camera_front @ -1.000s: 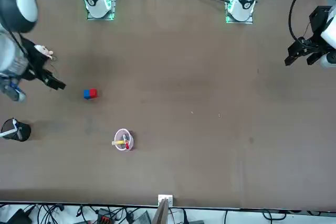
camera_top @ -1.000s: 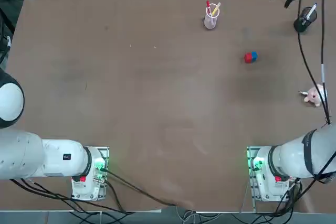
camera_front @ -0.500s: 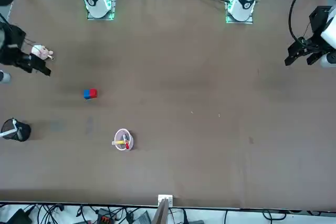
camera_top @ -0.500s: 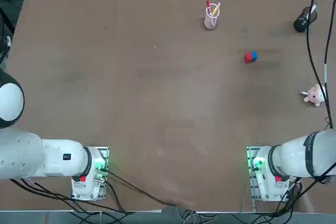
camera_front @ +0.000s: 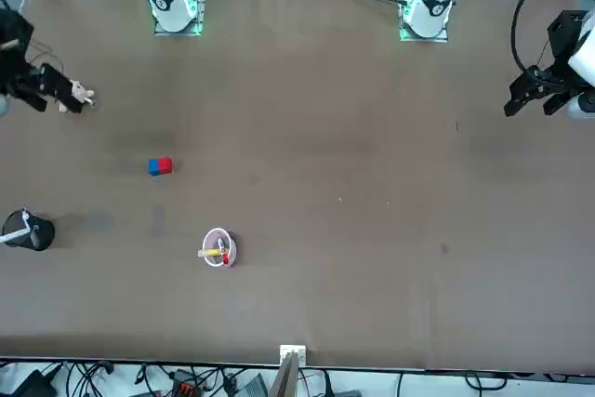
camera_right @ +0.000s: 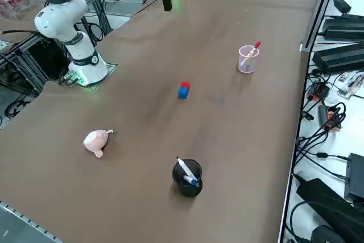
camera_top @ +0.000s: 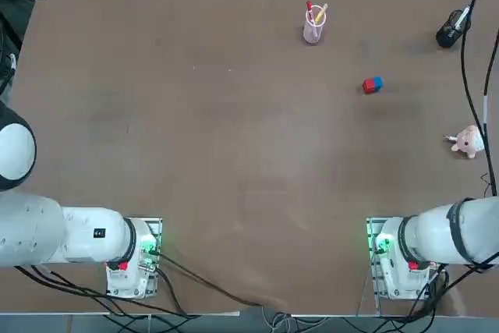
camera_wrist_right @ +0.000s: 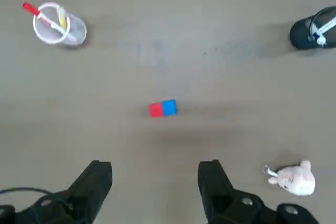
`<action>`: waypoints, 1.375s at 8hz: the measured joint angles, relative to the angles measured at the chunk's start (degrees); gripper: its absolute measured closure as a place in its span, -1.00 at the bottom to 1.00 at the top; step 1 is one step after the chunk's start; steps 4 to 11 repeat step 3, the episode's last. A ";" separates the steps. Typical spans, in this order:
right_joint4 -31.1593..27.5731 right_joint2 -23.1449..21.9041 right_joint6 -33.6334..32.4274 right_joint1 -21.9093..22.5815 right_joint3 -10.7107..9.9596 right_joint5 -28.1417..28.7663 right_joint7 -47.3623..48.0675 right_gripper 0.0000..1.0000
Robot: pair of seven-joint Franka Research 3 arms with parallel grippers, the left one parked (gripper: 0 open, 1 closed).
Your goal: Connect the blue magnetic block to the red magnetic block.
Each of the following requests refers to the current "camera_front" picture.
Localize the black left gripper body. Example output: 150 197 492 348
547 9 590 73

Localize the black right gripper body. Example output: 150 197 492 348
0 8 36 100

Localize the pink plush toy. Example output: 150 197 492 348
59 80 98 114

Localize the black pen cup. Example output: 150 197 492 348
1 209 56 252

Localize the white marker with blue cap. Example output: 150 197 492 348
0 213 32 245

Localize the clear pink plastic cup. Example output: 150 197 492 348
201 227 239 269

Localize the large black power brick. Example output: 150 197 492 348
0 368 60 397

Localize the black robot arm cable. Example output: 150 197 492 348
509 0 557 73

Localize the grey metal base plate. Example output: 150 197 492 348
397 0 450 43
152 0 208 37

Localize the aluminium frame post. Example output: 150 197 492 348
269 344 309 397

